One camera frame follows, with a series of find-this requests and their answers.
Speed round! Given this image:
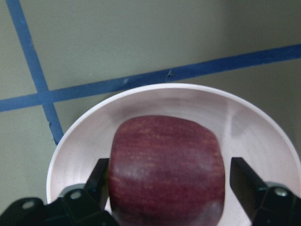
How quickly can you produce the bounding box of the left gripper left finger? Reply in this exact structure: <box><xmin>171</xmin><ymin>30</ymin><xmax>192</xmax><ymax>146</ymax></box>
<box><xmin>84</xmin><ymin>158</ymin><xmax>109</xmax><ymax>210</ymax></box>

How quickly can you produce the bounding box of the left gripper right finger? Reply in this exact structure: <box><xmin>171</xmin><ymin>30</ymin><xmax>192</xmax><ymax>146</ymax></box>
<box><xmin>230</xmin><ymin>157</ymin><xmax>268</xmax><ymax>218</ymax></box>

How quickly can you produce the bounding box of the red apple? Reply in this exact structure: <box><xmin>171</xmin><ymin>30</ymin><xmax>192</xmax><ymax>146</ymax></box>
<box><xmin>109</xmin><ymin>115</ymin><xmax>225</xmax><ymax>226</ymax></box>

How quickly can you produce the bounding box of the pink plate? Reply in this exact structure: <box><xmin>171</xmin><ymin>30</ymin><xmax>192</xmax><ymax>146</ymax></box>
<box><xmin>47</xmin><ymin>83</ymin><xmax>301</xmax><ymax>226</ymax></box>

